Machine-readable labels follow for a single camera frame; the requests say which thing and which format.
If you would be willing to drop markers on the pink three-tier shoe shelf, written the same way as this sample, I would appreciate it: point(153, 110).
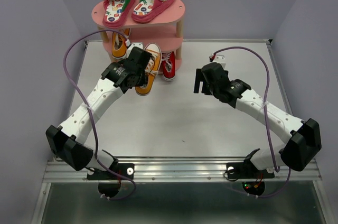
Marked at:
point(166, 30)

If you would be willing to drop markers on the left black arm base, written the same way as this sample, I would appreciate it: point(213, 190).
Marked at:
point(116, 182)

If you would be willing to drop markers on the red sneaker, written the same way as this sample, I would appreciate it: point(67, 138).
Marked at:
point(168, 66)

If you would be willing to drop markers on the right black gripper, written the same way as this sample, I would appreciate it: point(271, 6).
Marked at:
point(199, 77)

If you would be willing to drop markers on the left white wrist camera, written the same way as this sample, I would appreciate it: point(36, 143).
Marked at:
point(135, 45)

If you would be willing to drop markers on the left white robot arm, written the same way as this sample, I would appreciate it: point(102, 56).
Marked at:
point(67, 141)

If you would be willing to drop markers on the aluminium mounting rail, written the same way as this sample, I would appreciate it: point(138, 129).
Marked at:
point(148, 170)

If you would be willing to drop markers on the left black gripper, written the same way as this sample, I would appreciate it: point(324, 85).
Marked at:
point(143, 78)

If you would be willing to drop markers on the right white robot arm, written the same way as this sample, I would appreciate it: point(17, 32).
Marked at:
point(301, 140)

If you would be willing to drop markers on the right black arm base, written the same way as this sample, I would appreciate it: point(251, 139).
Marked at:
point(254, 179)

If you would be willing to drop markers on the orange sneaker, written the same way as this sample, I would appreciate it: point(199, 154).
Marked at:
point(118, 48)
point(151, 70)

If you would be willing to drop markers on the pink sandal one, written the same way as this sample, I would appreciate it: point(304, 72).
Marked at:
point(116, 12)
point(146, 10)

